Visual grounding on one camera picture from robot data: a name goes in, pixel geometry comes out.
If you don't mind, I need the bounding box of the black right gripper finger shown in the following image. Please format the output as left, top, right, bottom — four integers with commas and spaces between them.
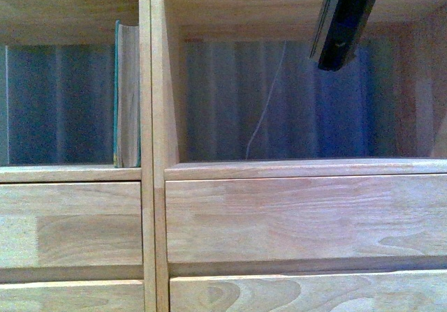
309, 0, 376, 71

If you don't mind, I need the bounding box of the right wooden shelf cabinet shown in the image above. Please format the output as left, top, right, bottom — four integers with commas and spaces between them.
140, 0, 446, 311

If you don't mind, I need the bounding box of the wooden shelf cabinet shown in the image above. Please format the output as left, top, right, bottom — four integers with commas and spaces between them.
1, 0, 159, 311
140, 0, 446, 311

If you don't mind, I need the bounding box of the left wooden shelf cabinet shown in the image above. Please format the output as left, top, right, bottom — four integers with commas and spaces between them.
1, 0, 159, 311

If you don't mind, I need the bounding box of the grey curtain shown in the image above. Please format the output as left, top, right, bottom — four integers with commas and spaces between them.
1, 39, 403, 165

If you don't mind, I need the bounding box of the right upper wooden drawer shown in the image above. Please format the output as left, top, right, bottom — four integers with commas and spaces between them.
166, 174, 446, 263

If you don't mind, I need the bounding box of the wooden drawer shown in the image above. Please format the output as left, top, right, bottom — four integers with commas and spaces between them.
166, 174, 446, 263
170, 270, 446, 311
1, 280, 145, 311
1, 182, 142, 269

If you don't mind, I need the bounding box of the green covered book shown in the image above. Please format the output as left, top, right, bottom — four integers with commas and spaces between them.
113, 21, 141, 168

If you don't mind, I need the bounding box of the right lower wooden drawer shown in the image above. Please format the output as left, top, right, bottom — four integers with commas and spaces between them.
170, 270, 446, 311

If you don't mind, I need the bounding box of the left upper wooden drawer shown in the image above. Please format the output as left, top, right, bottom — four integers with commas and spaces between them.
1, 182, 142, 269

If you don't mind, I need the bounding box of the left lower wooden drawer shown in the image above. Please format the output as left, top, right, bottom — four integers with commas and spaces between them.
1, 280, 145, 311

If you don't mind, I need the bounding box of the thin white cable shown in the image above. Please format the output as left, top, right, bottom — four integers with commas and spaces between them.
244, 40, 288, 161

